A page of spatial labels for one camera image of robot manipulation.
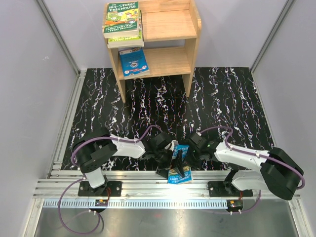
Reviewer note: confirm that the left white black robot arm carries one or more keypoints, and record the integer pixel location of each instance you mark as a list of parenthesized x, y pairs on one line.
[(92, 151)]

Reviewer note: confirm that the black marble pattern mat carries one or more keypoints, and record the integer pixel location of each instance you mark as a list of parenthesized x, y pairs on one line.
[(225, 96)]

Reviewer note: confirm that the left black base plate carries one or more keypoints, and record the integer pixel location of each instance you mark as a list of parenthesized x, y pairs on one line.
[(111, 188)]

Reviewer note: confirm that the blue back-cover book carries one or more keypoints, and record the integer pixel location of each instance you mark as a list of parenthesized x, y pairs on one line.
[(133, 63)]

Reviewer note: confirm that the white slotted cable duct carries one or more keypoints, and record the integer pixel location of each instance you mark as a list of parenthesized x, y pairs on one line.
[(137, 203)]

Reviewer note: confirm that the aluminium mounting rail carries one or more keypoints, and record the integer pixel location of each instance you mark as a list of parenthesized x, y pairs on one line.
[(135, 184)]

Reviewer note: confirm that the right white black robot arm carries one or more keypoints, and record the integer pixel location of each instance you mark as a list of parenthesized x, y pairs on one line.
[(273, 170)]

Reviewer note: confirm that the dark green 104-Storey Treehouse book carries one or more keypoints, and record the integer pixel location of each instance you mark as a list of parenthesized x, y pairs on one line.
[(121, 20)]

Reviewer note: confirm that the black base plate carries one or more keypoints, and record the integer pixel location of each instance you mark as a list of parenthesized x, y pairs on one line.
[(111, 188), (218, 189)]

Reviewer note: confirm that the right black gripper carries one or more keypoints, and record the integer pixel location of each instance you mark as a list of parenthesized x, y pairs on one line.
[(195, 166)]

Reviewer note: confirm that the blue 26-Storey Treehouse book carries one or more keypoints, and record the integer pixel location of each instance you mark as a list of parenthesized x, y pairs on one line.
[(179, 172)]

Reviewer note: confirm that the wooden two-tier shelf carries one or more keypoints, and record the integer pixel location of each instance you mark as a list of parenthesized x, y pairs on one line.
[(171, 33)]

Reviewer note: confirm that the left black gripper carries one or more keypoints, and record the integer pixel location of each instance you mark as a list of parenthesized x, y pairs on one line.
[(163, 171)]

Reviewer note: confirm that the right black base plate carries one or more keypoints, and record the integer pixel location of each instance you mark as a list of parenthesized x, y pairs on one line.
[(218, 189)]

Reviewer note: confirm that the lime green 65-Storey Treehouse book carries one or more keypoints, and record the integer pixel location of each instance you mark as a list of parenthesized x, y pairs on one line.
[(134, 41)]

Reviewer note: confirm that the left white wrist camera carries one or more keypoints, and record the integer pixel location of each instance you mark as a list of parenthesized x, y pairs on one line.
[(171, 145)]

